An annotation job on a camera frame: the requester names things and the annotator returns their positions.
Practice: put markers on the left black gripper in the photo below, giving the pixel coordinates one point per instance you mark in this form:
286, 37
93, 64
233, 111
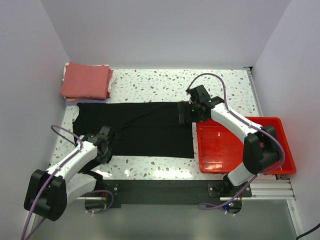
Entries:
104, 159

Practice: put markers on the folded white t-shirt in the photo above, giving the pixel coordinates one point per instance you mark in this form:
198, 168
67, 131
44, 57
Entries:
64, 70

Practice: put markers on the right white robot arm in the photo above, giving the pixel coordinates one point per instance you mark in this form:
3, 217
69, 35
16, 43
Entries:
261, 148

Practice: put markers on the red plastic bin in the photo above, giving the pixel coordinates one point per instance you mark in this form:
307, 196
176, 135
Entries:
220, 151

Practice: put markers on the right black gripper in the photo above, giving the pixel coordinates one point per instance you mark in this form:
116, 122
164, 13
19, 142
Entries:
185, 106

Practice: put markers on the black t-shirt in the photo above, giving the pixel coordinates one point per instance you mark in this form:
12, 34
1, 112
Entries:
150, 129

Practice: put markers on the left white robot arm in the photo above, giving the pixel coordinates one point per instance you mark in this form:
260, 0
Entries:
50, 191

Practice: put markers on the folded pink t-shirt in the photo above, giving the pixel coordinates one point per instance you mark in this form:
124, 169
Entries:
87, 82

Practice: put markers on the folded lavender t-shirt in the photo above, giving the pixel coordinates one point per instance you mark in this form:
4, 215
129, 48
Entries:
83, 101

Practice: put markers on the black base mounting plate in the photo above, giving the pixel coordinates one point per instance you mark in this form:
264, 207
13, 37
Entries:
205, 194

